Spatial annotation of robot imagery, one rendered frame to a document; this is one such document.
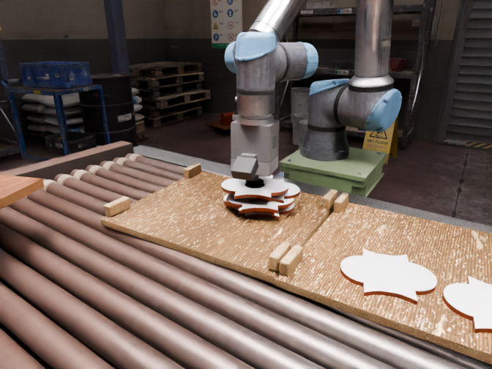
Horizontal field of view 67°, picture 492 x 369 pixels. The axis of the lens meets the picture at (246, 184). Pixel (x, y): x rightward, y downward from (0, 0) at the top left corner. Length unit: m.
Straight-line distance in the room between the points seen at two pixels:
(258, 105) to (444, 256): 0.43
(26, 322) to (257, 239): 0.39
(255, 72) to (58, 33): 5.33
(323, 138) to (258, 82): 0.47
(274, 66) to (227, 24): 5.70
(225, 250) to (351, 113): 0.56
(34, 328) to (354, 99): 0.86
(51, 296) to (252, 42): 0.54
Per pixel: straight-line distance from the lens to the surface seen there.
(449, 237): 0.82
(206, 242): 0.70
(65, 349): 0.57
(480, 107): 5.32
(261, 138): 0.73
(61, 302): 0.65
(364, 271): 0.64
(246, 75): 0.71
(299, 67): 0.78
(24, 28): 5.72
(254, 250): 0.68
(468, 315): 0.61
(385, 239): 0.76
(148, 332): 0.57
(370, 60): 1.02
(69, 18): 6.06
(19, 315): 0.66
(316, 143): 1.14
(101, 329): 0.58
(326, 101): 1.11
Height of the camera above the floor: 1.30
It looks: 22 degrees down
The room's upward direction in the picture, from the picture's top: straight up
